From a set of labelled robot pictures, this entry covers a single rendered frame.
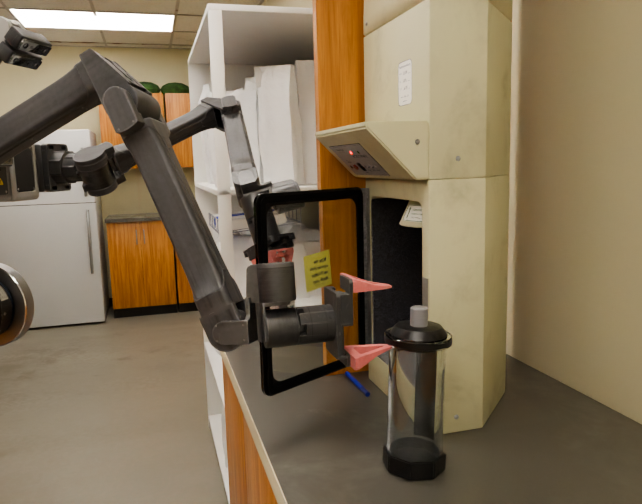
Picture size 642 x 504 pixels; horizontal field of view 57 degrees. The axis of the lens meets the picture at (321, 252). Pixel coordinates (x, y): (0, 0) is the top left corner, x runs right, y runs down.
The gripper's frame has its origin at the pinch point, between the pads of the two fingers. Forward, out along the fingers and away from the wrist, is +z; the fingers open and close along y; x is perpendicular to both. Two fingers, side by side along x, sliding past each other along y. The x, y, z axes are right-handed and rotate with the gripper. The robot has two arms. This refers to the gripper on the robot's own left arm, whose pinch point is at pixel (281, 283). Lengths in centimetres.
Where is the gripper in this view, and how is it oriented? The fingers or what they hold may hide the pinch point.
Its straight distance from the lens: 124.3
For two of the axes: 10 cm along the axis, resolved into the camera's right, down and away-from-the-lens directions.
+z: 3.2, 9.3, -1.6
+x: -7.0, 1.2, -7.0
